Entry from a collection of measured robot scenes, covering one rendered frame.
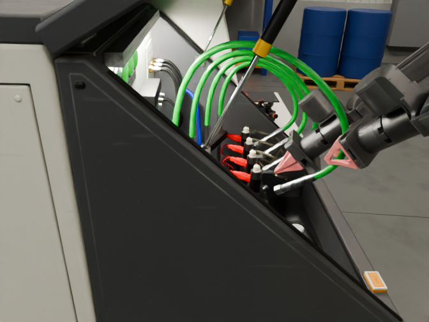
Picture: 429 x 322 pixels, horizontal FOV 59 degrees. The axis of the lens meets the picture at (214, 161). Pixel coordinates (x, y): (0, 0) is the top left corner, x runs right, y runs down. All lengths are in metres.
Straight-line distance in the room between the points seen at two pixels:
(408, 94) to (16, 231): 0.63
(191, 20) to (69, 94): 0.71
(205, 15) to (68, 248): 0.78
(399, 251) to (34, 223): 2.33
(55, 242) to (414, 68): 0.76
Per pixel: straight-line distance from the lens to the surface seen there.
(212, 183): 0.54
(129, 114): 0.50
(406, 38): 7.56
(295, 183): 0.84
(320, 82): 0.75
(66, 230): 0.62
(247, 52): 0.91
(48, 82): 0.52
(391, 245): 2.70
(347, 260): 1.01
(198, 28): 1.18
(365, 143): 0.73
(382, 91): 0.67
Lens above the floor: 1.56
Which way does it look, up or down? 28 degrees down
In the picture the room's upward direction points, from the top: 2 degrees clockwise
